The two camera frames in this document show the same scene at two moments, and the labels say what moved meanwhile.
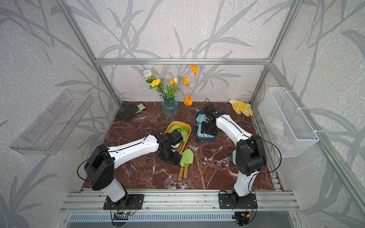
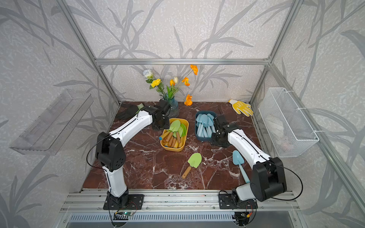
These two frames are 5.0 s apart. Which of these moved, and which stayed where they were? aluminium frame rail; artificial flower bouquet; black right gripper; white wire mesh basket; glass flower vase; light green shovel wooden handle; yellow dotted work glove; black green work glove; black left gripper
Moved: light green shovel wooden handle; black left gripper; black right gripper
Stayed: glass flower vase; aluminium frame rail; black green work glove; artificial flower bouquet; white wire mesh basket; yellow dotted work glove
